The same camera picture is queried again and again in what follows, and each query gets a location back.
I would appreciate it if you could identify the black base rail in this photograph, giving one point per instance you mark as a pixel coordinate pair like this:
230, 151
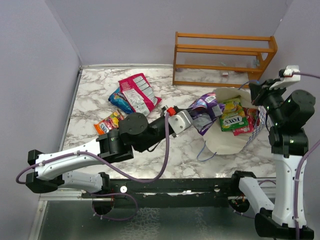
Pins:
170, 192

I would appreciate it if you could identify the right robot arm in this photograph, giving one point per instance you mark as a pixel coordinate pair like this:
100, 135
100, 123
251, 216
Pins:
285, 217

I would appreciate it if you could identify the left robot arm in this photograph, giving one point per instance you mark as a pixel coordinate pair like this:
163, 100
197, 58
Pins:
52, 171

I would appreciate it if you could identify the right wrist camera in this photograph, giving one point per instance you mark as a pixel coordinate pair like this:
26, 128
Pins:
287, 77

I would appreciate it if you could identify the orange candy bag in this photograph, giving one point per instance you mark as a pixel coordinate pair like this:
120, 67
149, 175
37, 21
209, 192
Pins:
109, 123

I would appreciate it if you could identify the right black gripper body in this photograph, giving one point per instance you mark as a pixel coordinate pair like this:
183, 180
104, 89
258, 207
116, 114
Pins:
272, 98

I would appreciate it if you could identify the red snack bag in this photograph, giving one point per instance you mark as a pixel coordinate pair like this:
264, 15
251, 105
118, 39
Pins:
139, 94

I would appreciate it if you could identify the blue snack bag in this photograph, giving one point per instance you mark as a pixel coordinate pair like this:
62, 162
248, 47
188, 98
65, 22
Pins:
118, 99

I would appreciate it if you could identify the blue checkered paper bag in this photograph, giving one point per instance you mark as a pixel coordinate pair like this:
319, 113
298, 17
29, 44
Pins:
225, 142

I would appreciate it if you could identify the purple snack bag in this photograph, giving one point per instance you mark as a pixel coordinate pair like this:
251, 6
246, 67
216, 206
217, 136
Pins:
209, 104

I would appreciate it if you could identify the wooden rack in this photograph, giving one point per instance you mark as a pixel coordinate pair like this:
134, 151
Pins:
199, 59

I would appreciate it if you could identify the green Fox's candy bag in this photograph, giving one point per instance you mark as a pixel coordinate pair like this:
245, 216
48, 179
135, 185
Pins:
233, 116

